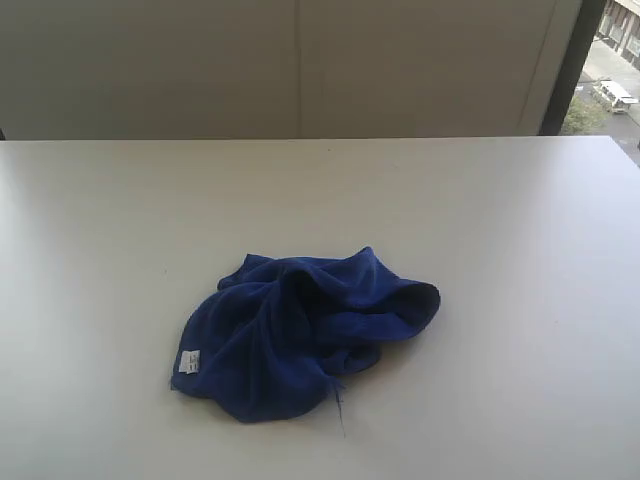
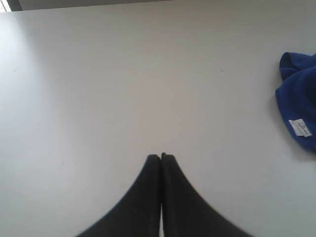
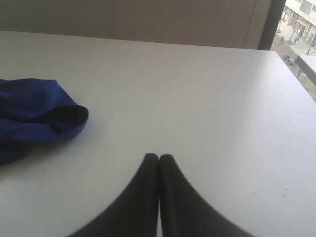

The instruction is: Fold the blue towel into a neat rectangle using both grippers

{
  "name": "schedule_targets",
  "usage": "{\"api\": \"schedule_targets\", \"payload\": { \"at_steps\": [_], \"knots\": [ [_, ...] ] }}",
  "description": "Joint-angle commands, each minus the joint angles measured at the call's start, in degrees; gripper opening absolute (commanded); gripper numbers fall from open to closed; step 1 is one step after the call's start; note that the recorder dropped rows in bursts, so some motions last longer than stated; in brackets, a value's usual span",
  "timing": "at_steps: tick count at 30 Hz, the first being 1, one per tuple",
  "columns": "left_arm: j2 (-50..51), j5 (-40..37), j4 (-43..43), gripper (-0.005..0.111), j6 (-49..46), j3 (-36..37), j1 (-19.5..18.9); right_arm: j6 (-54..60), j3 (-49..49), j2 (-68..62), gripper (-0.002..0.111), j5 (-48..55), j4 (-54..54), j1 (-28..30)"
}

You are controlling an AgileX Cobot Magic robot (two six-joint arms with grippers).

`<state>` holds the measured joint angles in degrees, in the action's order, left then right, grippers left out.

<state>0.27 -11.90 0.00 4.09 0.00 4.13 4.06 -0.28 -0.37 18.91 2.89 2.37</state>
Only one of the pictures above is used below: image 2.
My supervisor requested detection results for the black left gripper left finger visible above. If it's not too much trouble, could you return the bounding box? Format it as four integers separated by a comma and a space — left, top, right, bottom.
79, 155, 161, 237

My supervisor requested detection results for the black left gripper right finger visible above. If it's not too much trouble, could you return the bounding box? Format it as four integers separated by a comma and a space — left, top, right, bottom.
161, 153, 250, 237

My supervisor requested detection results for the blue microfiber towel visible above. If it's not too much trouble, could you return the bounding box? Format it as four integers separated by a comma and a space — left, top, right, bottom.
275, 52, 316, 152

